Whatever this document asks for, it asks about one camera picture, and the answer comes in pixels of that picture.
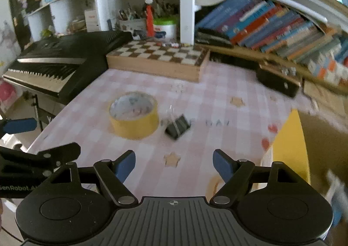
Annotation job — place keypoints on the red hanging tube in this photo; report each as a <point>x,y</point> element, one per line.
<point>149,21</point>

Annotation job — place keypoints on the yellow cardboard box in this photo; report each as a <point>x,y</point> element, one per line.
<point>291,142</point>

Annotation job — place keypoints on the black binder clip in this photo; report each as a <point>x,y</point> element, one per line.
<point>176,126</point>

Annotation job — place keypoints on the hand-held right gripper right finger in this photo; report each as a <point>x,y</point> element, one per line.
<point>221,165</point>

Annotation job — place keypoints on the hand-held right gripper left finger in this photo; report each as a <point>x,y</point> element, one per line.
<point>126,165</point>

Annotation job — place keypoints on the white bookshelf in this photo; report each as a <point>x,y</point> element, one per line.
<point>187,3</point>

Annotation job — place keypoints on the pink checked cloth desktop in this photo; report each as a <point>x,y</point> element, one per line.
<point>217,115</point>

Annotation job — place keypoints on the yellow tape roll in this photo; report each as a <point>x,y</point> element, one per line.
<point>133,126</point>

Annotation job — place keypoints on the wooden chessboard box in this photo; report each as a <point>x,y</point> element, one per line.
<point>152,67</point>

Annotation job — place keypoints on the orange white small box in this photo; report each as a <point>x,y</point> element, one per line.
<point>334,73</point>
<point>318,67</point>

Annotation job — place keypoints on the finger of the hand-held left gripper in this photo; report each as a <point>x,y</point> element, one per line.
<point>62,152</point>
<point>20,125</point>

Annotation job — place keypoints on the pen holder with pens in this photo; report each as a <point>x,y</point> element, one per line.
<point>133,25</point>

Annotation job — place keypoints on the dark drawer box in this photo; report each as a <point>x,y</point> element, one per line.
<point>274,82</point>

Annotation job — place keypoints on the row of leaning books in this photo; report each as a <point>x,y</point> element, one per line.
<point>258,25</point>

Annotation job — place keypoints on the cartoon wall sticker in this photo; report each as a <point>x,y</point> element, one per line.
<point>6,96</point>

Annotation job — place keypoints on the white canister with green lid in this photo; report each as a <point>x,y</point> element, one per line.
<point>165,28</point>

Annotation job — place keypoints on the black keyboard stand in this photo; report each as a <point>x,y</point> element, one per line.
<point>35,101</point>

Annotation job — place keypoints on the black electronic keyboard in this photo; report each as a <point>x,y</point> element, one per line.
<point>68,52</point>

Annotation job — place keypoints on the white box with red label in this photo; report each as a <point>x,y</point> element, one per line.
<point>92,21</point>

